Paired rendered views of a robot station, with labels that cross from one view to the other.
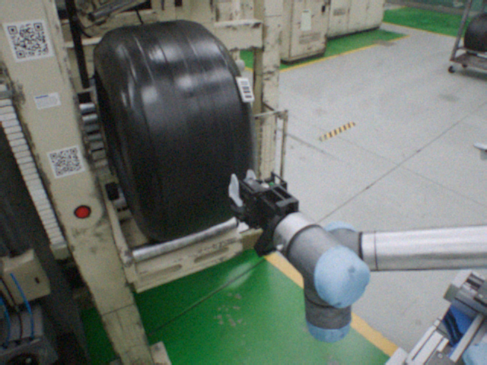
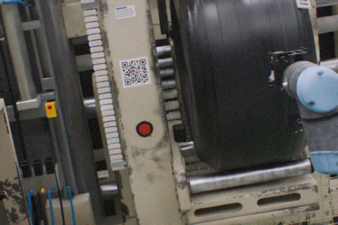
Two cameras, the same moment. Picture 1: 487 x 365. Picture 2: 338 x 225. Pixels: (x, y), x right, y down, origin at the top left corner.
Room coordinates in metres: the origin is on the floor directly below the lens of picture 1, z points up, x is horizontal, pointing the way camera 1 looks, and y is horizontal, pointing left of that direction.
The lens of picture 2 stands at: (-0.75, -0.37, 1.60)
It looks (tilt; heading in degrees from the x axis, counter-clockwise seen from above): 17 degrees down; 26
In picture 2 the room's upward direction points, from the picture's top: 9 degrees counter-clockwise
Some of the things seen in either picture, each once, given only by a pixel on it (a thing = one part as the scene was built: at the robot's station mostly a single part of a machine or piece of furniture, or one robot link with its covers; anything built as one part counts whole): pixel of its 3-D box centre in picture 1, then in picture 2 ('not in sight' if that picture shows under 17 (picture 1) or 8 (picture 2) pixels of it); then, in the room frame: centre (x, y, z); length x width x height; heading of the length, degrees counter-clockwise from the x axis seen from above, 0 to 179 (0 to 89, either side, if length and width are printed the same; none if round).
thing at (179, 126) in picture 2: (112, 191); (179, 132); (0.94, 0.43, 0.97); 0.05 x 0.04 x 0.05; 28
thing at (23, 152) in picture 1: (33, 174); (105, 85); (0.72, 0.52, 1.19); 0.05 x 0.04 x 0.48; 28
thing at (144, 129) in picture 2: (82, 211); (144, 128); (0.73, 0.43, 1.06); 0.03 x 0.02 x 0.03; 118
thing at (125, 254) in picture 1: (116, 228); (178, 167); (0.84, 0.40, 0.90); 0.40 x 0.03 x 0.10; 28
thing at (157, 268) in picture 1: (186, 253); (250, 197); (0.79, 0.18, 0.83); 0.36 x 0.09 x 0.06; 118
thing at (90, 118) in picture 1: (76, 139); (150, 88); (1.15, 0.61, 1.05); 0.20 x 0.15 x 0.30; 118
